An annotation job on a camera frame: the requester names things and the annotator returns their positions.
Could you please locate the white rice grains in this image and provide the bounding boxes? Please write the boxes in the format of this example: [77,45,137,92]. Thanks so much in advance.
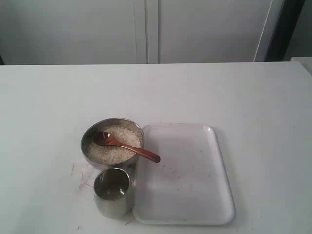
[87,125,141,164]

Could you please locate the brown wooden spoon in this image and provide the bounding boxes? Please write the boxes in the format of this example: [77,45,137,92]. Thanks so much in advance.
[93,132,161,163]

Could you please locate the white cabinet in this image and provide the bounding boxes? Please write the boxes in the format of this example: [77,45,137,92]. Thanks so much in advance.
[0,0,283,65]

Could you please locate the small steel cup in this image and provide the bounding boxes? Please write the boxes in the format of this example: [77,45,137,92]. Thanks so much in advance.
[93,168,134,218]

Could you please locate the white plastic tray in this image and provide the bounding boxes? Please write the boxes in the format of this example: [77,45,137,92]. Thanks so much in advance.
[132,124,235,225]

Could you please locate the steel bowl of rice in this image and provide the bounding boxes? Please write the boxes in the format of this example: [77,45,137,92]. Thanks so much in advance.
[81,118,144,171]

